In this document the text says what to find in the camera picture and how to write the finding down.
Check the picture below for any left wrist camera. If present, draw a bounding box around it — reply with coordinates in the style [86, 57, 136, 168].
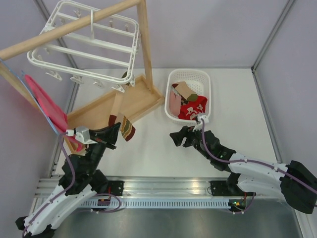
[65, 126, 97, 145]

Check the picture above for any brown argyle sock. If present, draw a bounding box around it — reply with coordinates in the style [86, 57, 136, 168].
[181, 98, 189, 106]

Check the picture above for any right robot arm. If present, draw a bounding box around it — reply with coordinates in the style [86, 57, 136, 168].
[169, 126, 317, 214]

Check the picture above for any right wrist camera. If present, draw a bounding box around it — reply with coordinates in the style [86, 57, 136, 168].
[193, 114, 209, 131]

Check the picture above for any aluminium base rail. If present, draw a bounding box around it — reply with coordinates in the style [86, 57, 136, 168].
[34, 176, 305, 199]

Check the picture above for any pink cloth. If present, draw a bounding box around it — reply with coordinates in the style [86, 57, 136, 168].
[23, 75, 84, 152]

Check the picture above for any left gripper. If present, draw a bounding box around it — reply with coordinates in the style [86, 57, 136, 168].
[86, 121, 122, 174]

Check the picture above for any white perforated plastic basket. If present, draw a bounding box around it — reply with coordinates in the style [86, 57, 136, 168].
[164, 69, 211, 126]

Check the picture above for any red sock white print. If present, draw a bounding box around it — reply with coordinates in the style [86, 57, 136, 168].
[178, 104, 205, 120]

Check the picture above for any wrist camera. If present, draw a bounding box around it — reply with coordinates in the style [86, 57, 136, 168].
[65, 126, 97, 145]
[193, 114, 209, 131]

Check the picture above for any pink sock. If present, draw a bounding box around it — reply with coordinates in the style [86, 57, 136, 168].
[169, 91, 182, 117]

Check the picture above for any plain red sock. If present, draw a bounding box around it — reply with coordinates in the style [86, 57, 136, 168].
[195, 96, 208, 112]

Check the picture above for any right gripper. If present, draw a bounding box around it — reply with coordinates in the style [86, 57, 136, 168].
[169, 123, 211, 160]

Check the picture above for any wooden drying rack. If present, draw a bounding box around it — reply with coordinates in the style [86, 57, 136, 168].
[0, 0, 165, 126]

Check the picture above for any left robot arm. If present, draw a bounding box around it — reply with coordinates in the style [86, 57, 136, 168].
[15, 122, 121, 238]

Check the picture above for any white clip sock hanger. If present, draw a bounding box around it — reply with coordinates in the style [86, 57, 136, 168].
[27, 0, 140, 92]

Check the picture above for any white slotted cable duct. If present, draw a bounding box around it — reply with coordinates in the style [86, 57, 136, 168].
[79, 198, 230, 209]

